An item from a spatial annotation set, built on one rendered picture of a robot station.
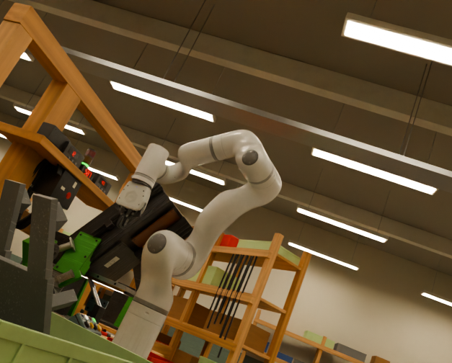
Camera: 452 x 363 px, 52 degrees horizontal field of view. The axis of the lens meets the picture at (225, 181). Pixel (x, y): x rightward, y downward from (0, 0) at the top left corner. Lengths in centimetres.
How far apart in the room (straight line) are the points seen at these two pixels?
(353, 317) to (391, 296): 99
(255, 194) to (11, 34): 114
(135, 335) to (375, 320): 1006
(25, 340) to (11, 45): 156
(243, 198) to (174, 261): 30
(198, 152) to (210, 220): 28
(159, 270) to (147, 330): 18
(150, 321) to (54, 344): 83
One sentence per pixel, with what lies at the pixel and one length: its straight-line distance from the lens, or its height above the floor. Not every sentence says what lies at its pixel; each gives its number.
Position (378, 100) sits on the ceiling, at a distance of 594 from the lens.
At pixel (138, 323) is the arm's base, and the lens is 148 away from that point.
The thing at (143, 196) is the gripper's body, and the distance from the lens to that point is 169.
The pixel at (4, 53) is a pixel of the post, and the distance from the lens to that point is 205.
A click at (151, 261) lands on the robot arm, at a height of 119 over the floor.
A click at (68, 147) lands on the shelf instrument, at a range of 229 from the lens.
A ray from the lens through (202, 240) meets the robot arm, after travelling 153.
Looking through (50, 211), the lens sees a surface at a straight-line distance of 71.
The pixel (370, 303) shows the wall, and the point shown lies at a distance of 1137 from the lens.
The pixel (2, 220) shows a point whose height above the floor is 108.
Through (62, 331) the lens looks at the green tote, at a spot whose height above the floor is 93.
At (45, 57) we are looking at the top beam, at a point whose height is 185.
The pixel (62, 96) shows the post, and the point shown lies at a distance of 232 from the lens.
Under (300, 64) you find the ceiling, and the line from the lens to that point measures 608.
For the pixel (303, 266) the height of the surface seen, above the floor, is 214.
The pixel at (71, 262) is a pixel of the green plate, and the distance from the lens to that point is 218.
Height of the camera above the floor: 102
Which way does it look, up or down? 19 degrees up
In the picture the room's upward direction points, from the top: 24 degrees clockwise
